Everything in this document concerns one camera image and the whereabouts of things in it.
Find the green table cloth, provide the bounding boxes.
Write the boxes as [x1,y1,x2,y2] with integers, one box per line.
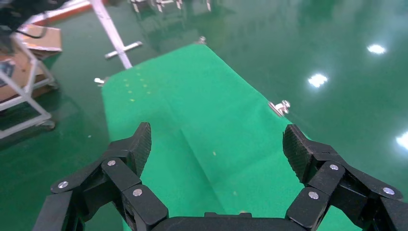
[101,43,362,231]

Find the cardboard box with cable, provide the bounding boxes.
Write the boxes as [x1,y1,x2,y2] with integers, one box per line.
[0,25,63,103]

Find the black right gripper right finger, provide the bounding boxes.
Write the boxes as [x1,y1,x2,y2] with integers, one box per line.
[282,124,408,231]

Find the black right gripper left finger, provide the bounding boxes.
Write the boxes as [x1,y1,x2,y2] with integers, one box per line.
[32,122,169,231]

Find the white metal frame cart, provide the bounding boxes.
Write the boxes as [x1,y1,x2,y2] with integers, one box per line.
[0,32,59,140]

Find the white pole with crossbar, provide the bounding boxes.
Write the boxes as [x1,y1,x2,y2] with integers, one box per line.
[89,0,144,70]

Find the silver binder clip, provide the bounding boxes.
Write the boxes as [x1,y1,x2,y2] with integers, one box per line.
[268,100,291,117]

